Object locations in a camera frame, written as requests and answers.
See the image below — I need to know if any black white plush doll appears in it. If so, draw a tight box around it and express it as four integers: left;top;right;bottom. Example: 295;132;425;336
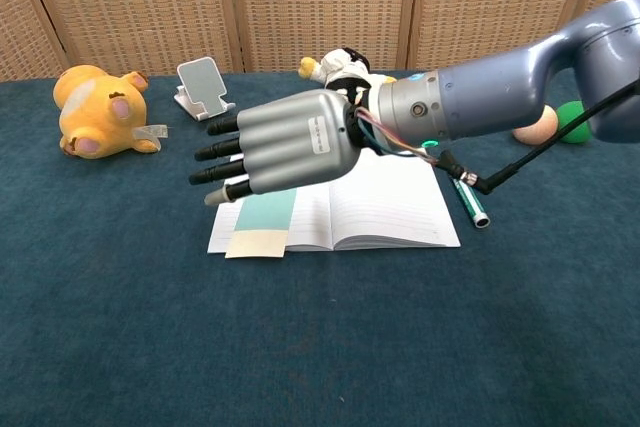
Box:
298;46;400;101

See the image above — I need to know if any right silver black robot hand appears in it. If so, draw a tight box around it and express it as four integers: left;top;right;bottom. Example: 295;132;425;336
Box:
188;89;382;207

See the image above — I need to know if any open white lined notebook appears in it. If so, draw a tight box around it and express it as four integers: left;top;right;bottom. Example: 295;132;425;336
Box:
206;146;462;254

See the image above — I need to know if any yellow plush animal toy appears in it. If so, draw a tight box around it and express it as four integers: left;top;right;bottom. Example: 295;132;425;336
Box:
52;64;170;161

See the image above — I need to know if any woven wooden folding screen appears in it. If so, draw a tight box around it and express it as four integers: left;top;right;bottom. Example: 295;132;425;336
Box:
0;0;640;83

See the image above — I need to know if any teal cream paper card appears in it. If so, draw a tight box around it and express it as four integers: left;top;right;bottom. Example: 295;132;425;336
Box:
224;189;298;260

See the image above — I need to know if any green ball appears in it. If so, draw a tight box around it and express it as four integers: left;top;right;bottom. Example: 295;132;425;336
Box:
556;100;594;144

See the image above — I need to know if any black arm cable with plug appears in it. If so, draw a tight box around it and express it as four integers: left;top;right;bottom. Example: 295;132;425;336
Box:
433;80;640;197

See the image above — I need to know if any green white marker pen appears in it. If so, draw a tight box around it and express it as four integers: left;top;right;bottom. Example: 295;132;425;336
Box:
451;175;491;230

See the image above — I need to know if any blue felt table cover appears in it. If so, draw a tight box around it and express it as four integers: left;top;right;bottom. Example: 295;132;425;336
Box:
0;64;640;427

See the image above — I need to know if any pink ball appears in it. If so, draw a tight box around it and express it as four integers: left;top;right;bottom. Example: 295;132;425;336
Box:
512;105;559;146

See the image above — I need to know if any white grey phone stand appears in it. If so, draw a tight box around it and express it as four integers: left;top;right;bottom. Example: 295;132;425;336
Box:
173;57;237;123

